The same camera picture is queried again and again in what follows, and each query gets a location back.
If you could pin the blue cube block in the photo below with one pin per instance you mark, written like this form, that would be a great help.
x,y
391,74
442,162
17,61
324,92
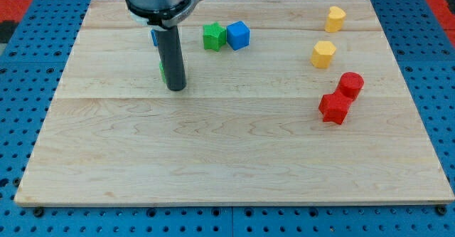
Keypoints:
x,y
238,35

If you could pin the red star block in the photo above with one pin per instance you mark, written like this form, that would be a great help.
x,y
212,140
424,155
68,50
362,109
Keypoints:
x,y
334,107

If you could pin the blue block behind rod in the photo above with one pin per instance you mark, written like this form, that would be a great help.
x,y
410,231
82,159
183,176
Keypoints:
x,y
154,38

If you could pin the red cylinder block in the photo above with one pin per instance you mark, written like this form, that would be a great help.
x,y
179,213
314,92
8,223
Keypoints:
x,y
350,85

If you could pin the green star block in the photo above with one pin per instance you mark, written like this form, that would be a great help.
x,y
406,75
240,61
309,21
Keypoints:
x,y
214,36

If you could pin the yellow heart block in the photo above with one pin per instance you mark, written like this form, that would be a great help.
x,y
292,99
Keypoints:
x,y
335,19

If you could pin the light wooden board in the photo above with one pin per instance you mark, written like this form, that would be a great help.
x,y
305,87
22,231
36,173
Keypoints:
x,y
246,130

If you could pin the yellow hexagon block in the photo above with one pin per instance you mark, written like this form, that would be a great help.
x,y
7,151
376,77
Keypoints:
x,y
322,54

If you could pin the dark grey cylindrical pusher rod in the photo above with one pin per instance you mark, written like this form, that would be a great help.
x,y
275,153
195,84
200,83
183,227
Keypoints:
x,y
170,52

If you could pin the green circle block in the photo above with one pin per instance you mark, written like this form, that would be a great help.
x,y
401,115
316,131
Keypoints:
x,y
161,68

